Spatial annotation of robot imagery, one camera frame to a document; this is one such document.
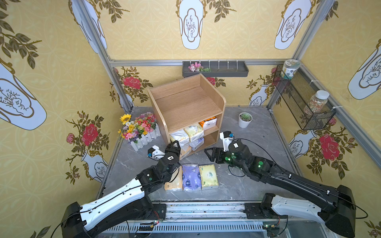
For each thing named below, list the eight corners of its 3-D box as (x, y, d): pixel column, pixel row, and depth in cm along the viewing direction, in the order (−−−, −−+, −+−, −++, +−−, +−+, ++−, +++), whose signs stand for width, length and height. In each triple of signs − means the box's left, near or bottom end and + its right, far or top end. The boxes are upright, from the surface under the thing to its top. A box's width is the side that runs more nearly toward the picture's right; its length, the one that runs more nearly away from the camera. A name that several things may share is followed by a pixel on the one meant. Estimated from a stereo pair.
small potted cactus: (238, 128, 109) (241, 119, 102) (236, 120, 114) (239, 112, 107) (249, 128, 109) (253, 119, 102) (247, 120, 114) (250, 112, 107)
